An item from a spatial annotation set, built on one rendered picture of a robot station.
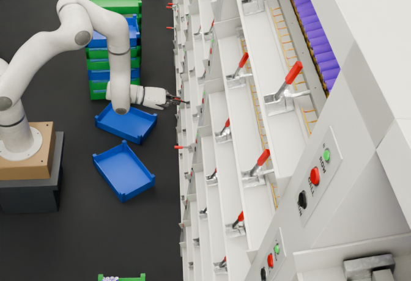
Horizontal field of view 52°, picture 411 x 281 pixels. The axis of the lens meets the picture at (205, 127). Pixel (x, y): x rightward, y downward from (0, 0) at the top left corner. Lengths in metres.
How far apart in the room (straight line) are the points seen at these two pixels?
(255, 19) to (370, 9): 0.42
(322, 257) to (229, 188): 0.56
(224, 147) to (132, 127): 1.50
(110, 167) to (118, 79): 0.70
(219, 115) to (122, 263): 1.11
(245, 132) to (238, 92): 0.12
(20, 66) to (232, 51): 0.87
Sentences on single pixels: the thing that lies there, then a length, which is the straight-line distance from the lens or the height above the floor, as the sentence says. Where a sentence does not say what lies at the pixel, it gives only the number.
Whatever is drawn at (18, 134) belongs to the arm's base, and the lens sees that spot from 1.91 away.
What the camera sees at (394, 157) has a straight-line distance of 0.33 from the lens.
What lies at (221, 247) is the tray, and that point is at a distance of 1.15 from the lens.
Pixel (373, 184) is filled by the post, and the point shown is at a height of 1.62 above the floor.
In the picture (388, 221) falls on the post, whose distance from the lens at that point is 0.46.
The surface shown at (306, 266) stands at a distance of 0.50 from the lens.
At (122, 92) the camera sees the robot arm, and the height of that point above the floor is 0.66.
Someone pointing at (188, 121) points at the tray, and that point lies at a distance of 1.94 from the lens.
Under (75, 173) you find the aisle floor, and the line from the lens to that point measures 2.37.
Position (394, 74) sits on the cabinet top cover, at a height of 1.70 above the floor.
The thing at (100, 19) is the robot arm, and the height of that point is 0.97.
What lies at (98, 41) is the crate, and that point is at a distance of 2.44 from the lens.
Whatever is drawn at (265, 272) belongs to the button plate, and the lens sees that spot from 0.63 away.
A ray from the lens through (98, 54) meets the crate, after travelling 2.50.
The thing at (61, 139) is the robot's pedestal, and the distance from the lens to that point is 2.16.
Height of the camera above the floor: 1.90
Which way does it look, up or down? 47 degrees down
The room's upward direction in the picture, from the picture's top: 10 degrees clockwise
